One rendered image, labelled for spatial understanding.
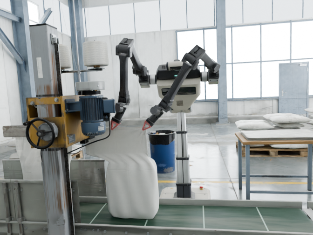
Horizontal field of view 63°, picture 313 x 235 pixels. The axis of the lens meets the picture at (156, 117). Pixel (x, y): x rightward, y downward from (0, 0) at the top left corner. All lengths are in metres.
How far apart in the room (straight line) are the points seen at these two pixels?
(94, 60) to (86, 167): 1.12
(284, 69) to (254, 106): 1.63
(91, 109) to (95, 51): 0.39
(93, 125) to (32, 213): 0.93
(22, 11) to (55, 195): 6.82
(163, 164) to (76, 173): 1.93
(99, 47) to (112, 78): 8.69
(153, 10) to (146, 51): 1.56
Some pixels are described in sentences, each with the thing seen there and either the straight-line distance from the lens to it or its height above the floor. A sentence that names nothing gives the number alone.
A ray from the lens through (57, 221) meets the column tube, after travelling 1.83.
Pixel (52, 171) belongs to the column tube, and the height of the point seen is 0.88.
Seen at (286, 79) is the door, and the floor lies 1.53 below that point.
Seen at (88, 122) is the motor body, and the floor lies 1.17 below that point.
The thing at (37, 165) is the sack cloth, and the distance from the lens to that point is 2.22.
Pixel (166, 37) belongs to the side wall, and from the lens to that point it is 10.10.
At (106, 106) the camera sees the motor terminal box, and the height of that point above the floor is 1.26.
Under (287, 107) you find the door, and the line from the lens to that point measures 10.32.
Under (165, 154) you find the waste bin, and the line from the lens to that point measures 4.11.
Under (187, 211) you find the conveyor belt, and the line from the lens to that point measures 2.15.
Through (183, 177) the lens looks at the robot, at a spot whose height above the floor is 0.50.
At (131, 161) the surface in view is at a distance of 1.94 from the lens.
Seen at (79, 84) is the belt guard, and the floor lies 1.40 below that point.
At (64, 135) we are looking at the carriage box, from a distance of 1.62.
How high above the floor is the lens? 1.34
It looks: 6 degrees down
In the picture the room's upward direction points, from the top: 3 degrees counter-clockwise
